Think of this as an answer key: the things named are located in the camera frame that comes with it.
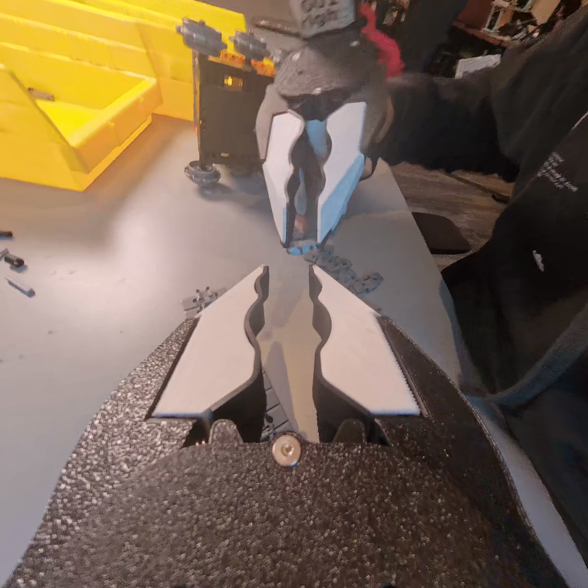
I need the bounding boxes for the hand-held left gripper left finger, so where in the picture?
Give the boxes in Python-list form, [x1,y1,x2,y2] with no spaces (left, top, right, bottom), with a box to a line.
[150,264,271,443]

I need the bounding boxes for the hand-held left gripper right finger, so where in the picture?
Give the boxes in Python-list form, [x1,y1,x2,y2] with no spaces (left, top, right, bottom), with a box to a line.
[308,264,422,443]

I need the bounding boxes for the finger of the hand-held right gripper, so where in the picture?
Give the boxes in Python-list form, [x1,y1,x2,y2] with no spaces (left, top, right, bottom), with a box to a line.
[263,109,307,249]
[307,101,369,245]

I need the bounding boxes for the grey toy track chain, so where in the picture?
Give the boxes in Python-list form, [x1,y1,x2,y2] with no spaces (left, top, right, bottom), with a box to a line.
[263,372,295,437]

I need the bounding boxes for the grey track link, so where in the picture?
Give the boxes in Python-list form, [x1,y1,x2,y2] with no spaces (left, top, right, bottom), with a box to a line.
[287,236,324,256]

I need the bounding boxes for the pile of grey track pieces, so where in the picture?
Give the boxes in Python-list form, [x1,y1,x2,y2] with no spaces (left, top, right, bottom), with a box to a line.
[304,248,385,296]

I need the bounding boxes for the person's right forearm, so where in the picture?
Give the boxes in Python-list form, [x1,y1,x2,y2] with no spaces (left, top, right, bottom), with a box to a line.
[388,9,588,175]

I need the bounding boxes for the light grey desk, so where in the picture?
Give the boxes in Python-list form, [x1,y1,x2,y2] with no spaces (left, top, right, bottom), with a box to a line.
[0,112,465,588]

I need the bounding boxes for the person's right hand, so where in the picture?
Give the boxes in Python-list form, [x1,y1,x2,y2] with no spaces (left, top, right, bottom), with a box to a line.
[362,91,397,181]

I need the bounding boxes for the red fabric item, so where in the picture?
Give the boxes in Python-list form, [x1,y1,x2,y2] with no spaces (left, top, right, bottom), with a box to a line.
[360,4,406,78]

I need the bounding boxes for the black yellow toy brick vehicle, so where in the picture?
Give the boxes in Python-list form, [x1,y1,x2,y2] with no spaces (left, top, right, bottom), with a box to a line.
[176,17,278,187]

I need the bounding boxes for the dark rounded object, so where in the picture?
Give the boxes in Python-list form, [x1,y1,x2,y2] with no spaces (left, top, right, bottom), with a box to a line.
[410,210,473,254]

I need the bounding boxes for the white box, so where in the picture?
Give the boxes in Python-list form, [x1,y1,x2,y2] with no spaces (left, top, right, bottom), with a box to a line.
[456,54,502,80]

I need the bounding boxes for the yellow plastic bin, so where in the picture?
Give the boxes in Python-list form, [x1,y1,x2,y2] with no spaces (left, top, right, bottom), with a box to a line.
[0,64,162,192]
[0,0,247,122]

